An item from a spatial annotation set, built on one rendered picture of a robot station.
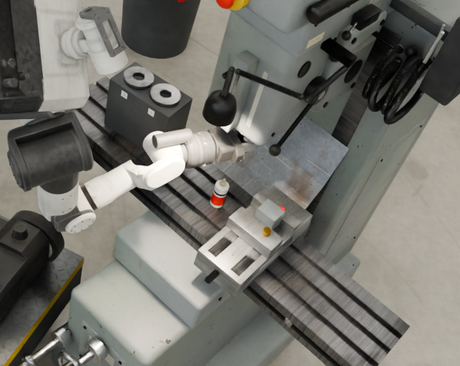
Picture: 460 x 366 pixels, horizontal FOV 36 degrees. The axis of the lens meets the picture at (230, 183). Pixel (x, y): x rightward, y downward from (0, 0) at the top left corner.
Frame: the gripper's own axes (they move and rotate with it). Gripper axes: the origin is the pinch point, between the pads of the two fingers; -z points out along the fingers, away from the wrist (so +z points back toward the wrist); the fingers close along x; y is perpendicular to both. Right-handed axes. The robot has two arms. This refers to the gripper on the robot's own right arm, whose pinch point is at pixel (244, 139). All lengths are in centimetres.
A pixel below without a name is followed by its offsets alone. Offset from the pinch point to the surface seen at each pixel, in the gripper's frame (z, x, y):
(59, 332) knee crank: 47, -3, 69
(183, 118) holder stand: 2.1, 26.3, 17.2
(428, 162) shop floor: -181, 55, 120
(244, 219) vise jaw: 1.2, -12.7, 18.3
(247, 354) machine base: -21, -18, 102
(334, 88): -17.7, -5.8, -19.7
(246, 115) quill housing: 7.3, -6.3, -16.4
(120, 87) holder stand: 18.7, 37.3, 11.3
